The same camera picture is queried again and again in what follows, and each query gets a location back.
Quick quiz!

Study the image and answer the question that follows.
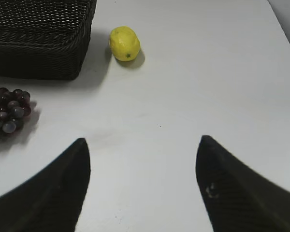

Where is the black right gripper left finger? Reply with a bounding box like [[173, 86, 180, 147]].
[[0, 138, 91, 232]]

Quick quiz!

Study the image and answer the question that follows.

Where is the red purple grape bunch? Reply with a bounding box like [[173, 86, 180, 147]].
[[0, 87, 31, 135]]

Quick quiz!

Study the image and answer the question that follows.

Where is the yellow lemon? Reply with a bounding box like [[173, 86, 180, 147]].
[[109, 26, 141, 62]]

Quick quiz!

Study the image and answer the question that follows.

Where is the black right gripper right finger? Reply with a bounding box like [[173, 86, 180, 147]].
[[195, 135, 290, 232]]

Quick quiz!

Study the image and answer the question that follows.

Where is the dark brown wicker basket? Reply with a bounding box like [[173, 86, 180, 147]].
[[0, 0, 96, 81]]

